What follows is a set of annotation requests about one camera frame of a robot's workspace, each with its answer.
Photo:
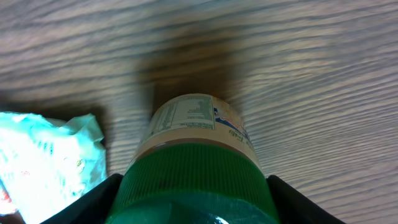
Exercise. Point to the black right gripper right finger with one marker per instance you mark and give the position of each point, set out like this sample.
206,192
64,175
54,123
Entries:
294,208

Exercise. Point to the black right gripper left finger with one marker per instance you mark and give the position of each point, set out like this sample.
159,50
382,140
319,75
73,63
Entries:
91,208

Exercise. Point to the teal wet wipes packet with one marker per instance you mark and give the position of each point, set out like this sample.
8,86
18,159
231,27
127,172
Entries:
47,164

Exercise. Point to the green lid jar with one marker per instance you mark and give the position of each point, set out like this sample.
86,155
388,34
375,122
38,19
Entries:
195,164

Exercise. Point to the orange tissue packet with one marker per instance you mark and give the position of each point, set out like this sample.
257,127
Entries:
6,207

